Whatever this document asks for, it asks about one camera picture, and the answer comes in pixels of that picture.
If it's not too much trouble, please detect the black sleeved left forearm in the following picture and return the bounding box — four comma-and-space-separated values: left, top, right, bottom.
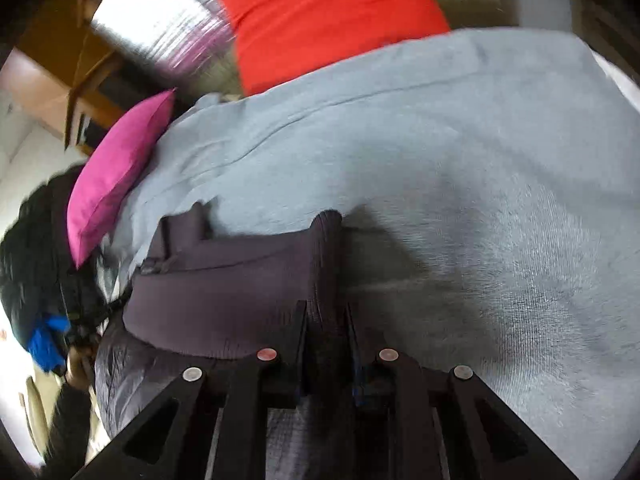
39, 384, 91, 480

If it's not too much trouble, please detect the black clothes pile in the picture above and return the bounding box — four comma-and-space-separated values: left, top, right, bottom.
1, 165, 106, 354

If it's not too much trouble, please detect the person left hand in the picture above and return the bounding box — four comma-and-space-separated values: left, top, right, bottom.
65, 346, 96, 391

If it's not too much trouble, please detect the light blue bed blanket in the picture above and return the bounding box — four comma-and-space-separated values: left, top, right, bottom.
103, 28, 639, 479

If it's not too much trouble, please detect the pink pillow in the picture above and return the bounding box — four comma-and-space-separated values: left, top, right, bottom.
67, 90, 175, 266

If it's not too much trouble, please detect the wooden cabinet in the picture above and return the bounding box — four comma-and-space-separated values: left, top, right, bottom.
1, 0, 125, 154

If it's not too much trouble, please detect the silver quilted headboard mat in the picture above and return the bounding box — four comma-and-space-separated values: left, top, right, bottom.
91, 0, 243, 100

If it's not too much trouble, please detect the red cushion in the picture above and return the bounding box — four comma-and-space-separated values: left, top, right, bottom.
220, 0, 450, 96

